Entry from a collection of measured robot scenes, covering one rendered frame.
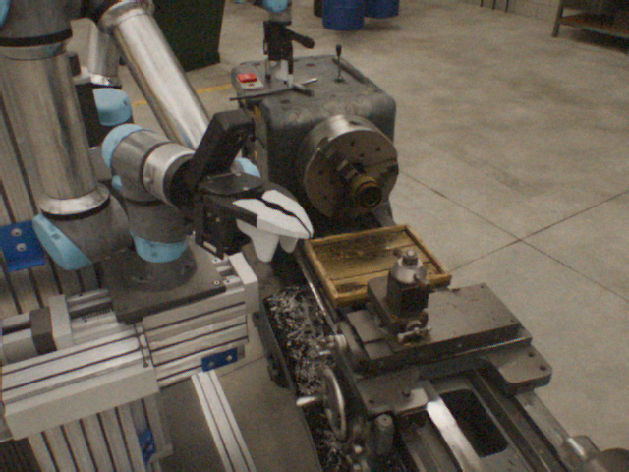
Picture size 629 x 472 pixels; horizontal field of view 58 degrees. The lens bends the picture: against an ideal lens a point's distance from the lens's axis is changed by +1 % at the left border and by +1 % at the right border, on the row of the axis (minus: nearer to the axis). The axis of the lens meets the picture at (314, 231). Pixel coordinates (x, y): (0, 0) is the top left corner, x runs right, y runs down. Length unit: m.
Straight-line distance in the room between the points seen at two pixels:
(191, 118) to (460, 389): 0.92
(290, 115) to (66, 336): 0.97
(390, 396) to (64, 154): 0.83
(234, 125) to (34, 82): 0.43
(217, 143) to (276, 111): 1.20
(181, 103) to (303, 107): 0.98
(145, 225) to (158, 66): 0.26
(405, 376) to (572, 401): 1.44
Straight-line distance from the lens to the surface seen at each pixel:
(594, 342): 3.04
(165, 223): 0.82
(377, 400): 1.31
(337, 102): 1.89
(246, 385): 2.56
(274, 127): 1.81
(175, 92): 0.92
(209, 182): 0.66
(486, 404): 1.44
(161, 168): 0.72
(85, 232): 1.07
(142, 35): 0.95
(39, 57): 0.97
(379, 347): 1.34
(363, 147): 1.75
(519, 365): 1.46
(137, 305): 1.19
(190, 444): 2.14
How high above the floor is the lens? 1.90
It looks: 33 degrees down
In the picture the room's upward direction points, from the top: straight up
